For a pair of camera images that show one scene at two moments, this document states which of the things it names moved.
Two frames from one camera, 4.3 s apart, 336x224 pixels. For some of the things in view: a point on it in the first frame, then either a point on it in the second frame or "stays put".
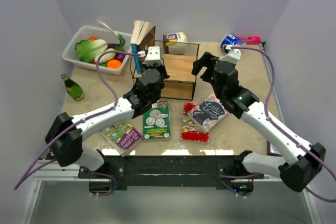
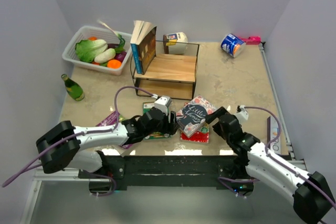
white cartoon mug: [176, 48] stays put
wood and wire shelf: [179, 60] stays put
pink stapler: [251, 40] stays put
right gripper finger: [197, 64] -> [214, 116]
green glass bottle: [73, 88] stays put
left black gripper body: [160, 67] -> [164, 126]
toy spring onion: [122, 42] stays put
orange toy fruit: [114, 64] stays put
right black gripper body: [208, 75] -> [217, 128]
